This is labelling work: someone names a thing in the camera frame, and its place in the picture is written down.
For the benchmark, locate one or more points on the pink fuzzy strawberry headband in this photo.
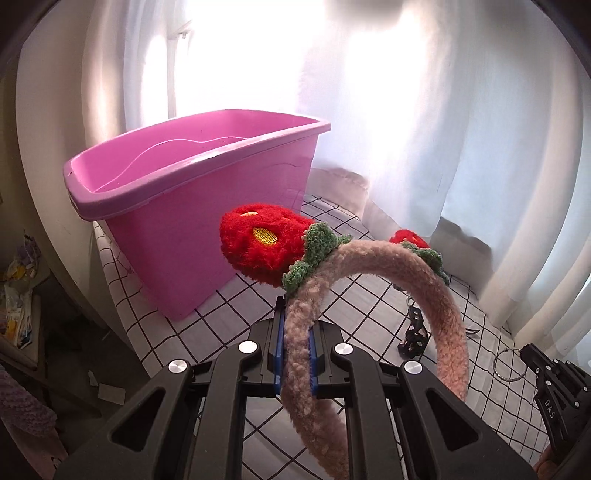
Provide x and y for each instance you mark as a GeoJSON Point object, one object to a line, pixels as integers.
{"type": "Point", "coordinates": [438, 300]}

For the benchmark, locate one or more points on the pile of colourful packets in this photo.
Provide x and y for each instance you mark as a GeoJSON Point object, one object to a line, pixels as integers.
{"type": "Point", "coordinates": [18, 295]}

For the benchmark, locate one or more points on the thin silver hoop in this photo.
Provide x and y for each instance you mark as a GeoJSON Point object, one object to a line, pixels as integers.
{"type": "Point", "coordinates": [495, 367]}

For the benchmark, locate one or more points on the person's right hand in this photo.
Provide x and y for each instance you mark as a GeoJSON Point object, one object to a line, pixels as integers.
{"type": "Point", "coordinates": [545, 468]}

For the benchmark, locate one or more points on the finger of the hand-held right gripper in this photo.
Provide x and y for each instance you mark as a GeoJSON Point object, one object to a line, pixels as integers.
{"type": "Point", "coordinates": [551, 406]}

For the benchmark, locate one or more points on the white sheer curtain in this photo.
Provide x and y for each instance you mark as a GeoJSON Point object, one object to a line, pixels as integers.
{"type": "Point", "coordinates": [323, 69]}

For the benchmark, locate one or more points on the purple knitted cloth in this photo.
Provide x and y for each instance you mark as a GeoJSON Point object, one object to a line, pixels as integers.
{"type": "Point", "coordinates": [23, 401]}

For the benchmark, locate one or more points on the black hair clip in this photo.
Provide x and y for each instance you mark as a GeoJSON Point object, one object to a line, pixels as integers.
{"type": "Point", "coordinates": [472, 331]}

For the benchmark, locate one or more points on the cream pleated curtain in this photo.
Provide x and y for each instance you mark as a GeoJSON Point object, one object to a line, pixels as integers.
{"type": "Point", "coordinates": [531, 207]}

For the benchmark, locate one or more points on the white paper scrap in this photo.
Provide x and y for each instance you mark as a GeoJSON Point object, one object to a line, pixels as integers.
{"type": "Point", "coordinates": [111, 393]}

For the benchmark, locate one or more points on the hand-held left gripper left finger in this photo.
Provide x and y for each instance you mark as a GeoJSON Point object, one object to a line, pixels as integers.
{"type": "Point", "coordinates": [277, 360]}

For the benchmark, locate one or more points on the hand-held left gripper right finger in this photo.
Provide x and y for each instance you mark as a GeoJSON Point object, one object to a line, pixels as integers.
{"type": "Point", "coordinates": [314, 364]}

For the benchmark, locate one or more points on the pink plastic bin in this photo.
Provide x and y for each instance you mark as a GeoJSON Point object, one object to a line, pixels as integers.
{"type": "Point", "coordinates": [184, 221]}

